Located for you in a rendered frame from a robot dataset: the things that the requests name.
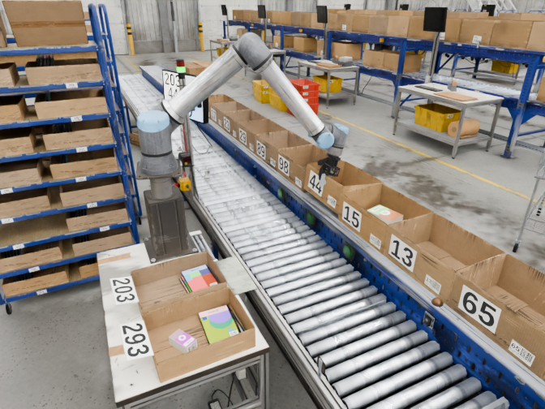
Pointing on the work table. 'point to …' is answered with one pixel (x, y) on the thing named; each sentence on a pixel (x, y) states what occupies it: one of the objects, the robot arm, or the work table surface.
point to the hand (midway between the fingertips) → (322, 185)
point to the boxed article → (182, 341)
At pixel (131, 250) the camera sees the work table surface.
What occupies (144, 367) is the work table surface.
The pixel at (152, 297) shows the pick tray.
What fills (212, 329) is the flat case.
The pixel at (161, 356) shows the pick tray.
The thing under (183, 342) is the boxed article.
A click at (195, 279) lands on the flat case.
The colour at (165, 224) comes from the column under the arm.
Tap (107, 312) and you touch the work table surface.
